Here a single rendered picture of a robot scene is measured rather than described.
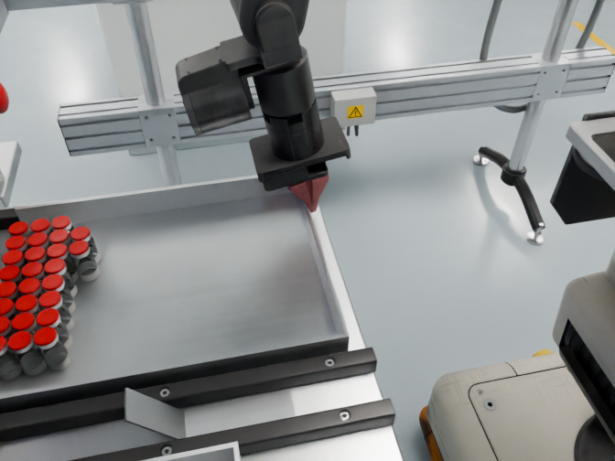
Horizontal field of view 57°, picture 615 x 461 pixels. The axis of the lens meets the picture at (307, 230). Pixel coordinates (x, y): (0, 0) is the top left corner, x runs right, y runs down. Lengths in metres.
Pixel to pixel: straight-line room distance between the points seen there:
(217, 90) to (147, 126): 1.07
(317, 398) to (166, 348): 0.16
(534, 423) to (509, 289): 0.67
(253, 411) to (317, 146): 0.27
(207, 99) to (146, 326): 0.24
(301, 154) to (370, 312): 1.18
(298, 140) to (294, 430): 0.28
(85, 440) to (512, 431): 0.91
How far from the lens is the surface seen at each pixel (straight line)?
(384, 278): 1.83
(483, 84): 1.79
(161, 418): 0.54
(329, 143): 0.62
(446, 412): 1.30
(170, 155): 1.69
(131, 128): 1.62
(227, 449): 0.51
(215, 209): 0.73
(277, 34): 0.51
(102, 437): 0.57
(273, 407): 0.55
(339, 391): 0.57
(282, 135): 0.59
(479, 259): 1.95
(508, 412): 1.30
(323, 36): 2.21
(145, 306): 0.64
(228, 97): 0.55
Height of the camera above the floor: 1.37
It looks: 44 degrees down
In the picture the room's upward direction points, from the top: straight up
